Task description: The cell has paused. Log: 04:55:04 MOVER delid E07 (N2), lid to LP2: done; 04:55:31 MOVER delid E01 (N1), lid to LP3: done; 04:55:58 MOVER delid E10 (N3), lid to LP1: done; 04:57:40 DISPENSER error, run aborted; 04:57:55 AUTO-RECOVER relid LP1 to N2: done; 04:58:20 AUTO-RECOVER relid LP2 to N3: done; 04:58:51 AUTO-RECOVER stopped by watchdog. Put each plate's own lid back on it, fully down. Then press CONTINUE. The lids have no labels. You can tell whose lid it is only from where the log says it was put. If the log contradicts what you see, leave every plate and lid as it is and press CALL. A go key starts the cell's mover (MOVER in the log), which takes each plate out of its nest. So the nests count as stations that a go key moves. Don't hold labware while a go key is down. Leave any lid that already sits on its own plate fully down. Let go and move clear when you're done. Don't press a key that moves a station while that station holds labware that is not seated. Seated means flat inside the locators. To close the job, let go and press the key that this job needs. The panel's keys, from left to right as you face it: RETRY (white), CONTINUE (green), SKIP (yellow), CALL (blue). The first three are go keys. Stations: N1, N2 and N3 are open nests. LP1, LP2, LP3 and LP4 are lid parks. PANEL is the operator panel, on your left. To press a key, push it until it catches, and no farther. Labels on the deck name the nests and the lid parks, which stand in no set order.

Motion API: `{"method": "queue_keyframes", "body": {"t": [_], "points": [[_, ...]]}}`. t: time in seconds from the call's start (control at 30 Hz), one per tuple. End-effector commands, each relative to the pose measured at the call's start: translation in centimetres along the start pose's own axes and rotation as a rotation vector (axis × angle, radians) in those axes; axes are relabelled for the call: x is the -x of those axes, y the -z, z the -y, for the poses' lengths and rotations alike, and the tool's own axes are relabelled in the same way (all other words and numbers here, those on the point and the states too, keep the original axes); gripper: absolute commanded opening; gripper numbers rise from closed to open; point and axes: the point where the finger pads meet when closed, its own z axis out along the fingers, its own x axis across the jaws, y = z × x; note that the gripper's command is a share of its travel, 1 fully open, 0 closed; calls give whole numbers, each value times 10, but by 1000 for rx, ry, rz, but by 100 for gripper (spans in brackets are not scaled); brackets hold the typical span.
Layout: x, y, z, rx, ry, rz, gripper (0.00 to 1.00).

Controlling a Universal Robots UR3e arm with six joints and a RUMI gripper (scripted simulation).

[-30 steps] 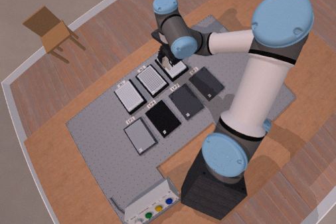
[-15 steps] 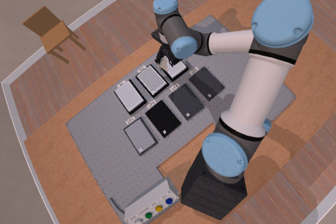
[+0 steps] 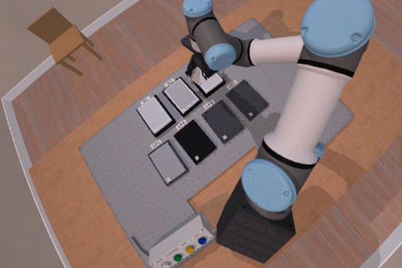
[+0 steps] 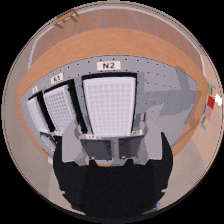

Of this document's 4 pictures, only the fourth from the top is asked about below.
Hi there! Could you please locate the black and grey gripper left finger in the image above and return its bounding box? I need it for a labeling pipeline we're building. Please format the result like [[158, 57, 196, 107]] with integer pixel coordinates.
[[53, 116, 87, 191]]

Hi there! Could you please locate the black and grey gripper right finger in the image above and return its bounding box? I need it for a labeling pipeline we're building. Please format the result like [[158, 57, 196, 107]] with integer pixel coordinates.
[[137, 112, 173, 190]]

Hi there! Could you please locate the white button panel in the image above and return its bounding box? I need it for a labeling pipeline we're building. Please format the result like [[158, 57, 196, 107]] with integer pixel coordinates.
[[47, 153, 53, 165]]

